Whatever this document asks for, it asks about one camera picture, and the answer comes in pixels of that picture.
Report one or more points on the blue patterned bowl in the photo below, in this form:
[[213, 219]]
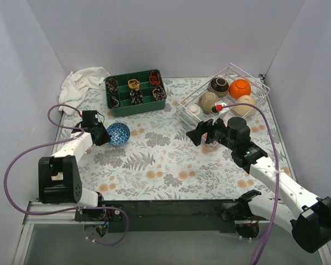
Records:
[[119, 134]]

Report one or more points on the olive brown bowl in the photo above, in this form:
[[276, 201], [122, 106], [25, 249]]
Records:
[[207, 101]]

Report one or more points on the white crumpled cloth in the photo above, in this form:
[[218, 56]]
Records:
[[76, 85]]

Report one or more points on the green plastic organizer tray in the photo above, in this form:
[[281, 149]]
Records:
[[123, 94]]

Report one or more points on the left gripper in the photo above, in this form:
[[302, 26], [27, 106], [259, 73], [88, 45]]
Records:
[[101, 135]]

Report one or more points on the white wire dish rack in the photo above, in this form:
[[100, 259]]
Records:
[[259, 92]]

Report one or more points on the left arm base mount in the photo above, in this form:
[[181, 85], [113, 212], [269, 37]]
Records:
[[97, 223]]

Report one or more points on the orange bowl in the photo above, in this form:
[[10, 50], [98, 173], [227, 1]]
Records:
[[239, 87]]

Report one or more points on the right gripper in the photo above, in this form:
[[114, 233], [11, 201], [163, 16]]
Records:
[[207, 134]]

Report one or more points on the black patterned bowl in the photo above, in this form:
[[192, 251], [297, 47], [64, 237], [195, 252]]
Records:
[[218, 86]]

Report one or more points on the orange black rolled sock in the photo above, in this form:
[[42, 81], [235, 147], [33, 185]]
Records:
[[155, 78]]

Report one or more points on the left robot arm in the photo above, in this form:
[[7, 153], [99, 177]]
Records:
[[59, 178]]

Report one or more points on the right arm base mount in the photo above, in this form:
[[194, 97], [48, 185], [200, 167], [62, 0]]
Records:
[[246, 224]]

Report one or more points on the black floral rolled sock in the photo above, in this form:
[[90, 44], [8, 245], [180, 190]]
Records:
[[136, 97]]

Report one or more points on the pink rose rolled sock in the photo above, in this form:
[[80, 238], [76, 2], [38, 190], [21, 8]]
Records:
[[159, 93]]

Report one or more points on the dark patterned rolled sock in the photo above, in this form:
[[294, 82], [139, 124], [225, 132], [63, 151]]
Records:
[[112, 85]]

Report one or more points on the floral table mat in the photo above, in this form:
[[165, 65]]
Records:
[[154, 163]]

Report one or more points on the yellow rolled sock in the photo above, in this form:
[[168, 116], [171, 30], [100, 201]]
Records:
[[134, 84]]

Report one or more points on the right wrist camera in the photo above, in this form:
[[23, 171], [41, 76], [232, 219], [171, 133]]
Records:
[[220, 107]]

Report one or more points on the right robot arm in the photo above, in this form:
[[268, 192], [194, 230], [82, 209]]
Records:
[[305, 215]]

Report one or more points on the aluminium frame rail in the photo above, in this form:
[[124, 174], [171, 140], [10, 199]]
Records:
[[165, 211]]

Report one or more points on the beige bowl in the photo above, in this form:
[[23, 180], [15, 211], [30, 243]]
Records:
[[245, 109]]

